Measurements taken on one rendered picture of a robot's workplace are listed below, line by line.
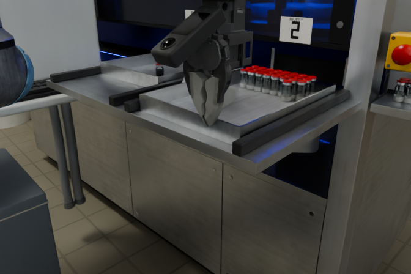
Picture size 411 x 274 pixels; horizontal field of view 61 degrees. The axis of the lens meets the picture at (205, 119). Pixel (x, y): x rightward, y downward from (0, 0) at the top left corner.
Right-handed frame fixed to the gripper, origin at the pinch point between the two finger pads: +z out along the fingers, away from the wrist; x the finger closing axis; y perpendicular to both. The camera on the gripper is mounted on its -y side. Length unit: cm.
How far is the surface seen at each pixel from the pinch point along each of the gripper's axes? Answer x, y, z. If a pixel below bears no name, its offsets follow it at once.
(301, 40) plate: 5.0, 38.9, -8.1
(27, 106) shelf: 67, -4, 12
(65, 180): 98, 16, 59
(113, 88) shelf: 38.2, 7.1, 3.7
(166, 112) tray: 11.5, 1.5, 2.0
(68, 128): 98, 21, 36
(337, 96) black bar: -8.2, 32.7, 1.6
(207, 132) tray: 0.8, 1.4, 2.9
